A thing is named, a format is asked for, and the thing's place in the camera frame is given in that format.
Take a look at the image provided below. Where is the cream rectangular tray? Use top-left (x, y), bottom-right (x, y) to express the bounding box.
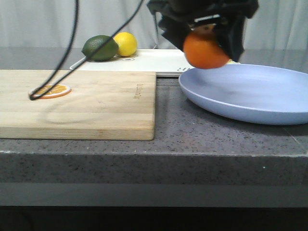
top-left (70, 49), bottom-right (193, 77)

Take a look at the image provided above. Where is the light blue plate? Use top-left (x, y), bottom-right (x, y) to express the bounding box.
top-left (179, 64), bottom-right (308, 125)

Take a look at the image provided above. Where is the yellow lemon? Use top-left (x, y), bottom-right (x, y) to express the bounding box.
top-left (114, 32), bottom-right (137, 57)

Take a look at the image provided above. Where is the orange slice coaster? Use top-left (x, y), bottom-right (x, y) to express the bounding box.
top-left (28, 84), bottom-right (72, 99)

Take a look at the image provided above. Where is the orange fruit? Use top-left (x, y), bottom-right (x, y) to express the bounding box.
top-left (183, 30), bottom-right (230, 69)

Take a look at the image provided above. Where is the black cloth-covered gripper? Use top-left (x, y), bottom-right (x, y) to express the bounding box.
top-left (147, 0), bottom-right (259, 61)

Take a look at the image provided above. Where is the yellow item on tray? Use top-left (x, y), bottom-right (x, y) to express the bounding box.
top-left (226, 59), bottom-right (240, 64)

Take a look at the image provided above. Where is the wooden cutting board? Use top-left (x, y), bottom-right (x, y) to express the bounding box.
top-left (0, 70), bottom-right (156, 141)

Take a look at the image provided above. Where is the green lime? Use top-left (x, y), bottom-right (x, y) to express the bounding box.
top-left (82, 35), bottom-right (118, 62)

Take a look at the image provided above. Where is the black cable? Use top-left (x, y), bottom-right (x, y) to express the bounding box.
top-left (28, 0), bottom-right (145, 101)

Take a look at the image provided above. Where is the grey curtain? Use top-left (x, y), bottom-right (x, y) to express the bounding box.
top-left (0, 0), bottom-right (308, 50)

